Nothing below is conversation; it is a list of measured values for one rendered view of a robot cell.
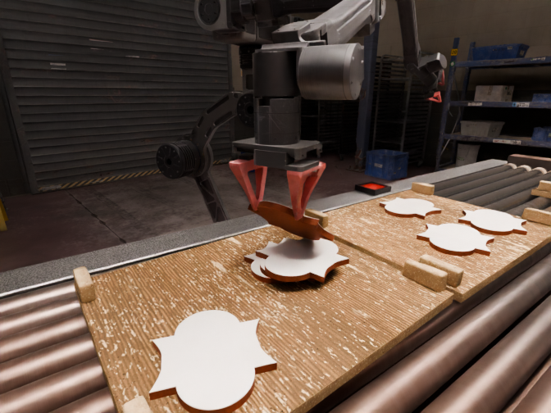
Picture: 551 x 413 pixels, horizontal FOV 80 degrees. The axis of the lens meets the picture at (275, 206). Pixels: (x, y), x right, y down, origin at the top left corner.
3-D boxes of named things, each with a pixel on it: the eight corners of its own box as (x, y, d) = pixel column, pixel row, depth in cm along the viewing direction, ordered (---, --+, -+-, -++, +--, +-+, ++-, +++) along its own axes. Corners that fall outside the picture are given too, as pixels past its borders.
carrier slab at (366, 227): (299, 225, 73) (299, 219, 72) (409, 194, 95) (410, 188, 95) (461, 303, 46) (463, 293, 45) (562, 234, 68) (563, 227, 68)
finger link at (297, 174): (281, 205, 49) (281, 142, 46) (325, 214, 46) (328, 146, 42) (253, 220, 44) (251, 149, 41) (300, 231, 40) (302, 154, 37)
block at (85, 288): (75, 285, 47) (70, 268, 46) (89, 281, 48) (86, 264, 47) (82, 306, 43) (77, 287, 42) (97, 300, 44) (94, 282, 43)
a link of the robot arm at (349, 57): (297, 86, 50) (289, 22, 44) (375, 85, 45) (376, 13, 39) (260, 120, 42) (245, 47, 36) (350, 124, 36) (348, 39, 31)
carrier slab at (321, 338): (75, 291, 48) (73, 282, 48) (290, 226, 72) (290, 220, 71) (155, 527, 22) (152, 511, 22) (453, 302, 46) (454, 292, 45)
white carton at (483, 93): (473, 102, 459) (476, 85, 452) (484, 102, 473) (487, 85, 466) (500, 102, 429) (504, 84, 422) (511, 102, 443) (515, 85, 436)
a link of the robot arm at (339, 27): (355, 29, 76) (353, -26, 70) (380, 28, 74) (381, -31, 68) (279, 102, 47) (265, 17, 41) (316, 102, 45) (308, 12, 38)
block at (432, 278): (400, 276, 49) (403, 260, 48) (407, 272, 50) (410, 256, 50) (439, 294, 45) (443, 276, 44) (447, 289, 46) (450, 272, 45)
